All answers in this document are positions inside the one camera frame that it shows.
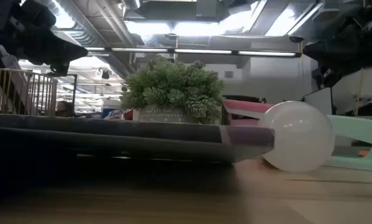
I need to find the black computer monitor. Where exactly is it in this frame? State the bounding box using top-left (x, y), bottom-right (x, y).
top-left (303, 86), bottom-right (333, 115)

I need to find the yellow cable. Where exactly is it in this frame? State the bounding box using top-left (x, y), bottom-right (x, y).
top-left (355, 68), bottom-right (364, 116)

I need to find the person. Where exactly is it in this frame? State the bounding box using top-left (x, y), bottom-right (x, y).
top-left (55, 100), bottom-right (75, 118)

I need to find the white round lightbulb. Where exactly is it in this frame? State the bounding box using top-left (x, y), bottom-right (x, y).
top-left (257, 100), bottom-right (336, 173)

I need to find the green artificial succulent plant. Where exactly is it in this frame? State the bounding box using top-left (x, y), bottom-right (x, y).
top-left (119, 57), bottom-right (226, 125)

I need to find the thin black metal stand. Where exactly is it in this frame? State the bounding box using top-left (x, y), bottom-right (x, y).
top-left (57, 73), bottom-right (78, 116)

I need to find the linear ceiling light bar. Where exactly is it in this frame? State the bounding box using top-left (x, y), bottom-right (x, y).
top-left (85, 46), bottom-right (302, 58)

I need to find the mint green stapler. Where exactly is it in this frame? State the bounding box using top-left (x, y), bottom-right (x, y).
top-left (324, 114), bottom-right (372, 172)

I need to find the pink stapler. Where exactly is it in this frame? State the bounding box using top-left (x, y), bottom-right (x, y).
top-left (221, 98), bottom-right (276, 127)

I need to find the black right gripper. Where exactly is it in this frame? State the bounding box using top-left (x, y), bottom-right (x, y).
top-left (302, 0), bottom-right (372, 88)

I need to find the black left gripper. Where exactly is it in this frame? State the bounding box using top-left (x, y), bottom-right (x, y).
top-left (0, 0), bottom-right (89, 77)

